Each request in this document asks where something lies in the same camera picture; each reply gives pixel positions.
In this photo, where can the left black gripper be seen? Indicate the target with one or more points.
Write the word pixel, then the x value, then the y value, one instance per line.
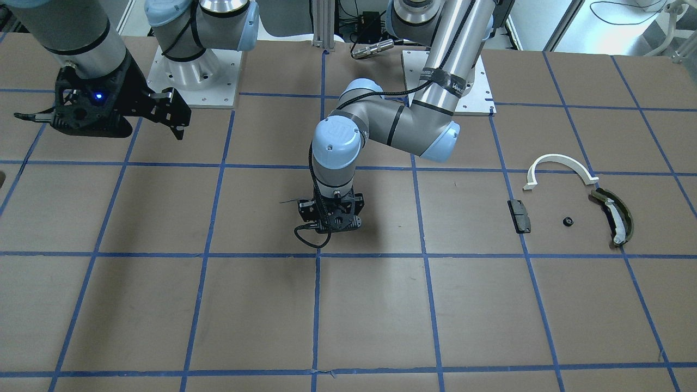
pixel 304 207

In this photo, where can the black brake pad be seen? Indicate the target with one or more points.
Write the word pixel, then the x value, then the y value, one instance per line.
pixel 520 218

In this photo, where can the silver cylinder connector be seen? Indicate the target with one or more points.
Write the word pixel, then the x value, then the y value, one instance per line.
pixel 372 49

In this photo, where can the dark green brake shoe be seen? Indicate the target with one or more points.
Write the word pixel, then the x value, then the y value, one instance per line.
pixel 619 217

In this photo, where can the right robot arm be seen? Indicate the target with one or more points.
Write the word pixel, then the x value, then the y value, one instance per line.
pixel 80 31

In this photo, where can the white curved plastic part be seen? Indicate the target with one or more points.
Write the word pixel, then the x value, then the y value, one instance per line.
pixel 571 163

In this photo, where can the aluminium frame post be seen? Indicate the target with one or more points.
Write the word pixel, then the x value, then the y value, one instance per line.
pixel 322 18

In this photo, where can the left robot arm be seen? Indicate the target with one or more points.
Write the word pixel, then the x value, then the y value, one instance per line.
pixel 454 32

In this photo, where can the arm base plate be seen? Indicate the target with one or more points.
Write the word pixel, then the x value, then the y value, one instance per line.
pixel 218 92
pixel 479 100

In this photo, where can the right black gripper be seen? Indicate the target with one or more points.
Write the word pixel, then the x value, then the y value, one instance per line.
pixel 132 90

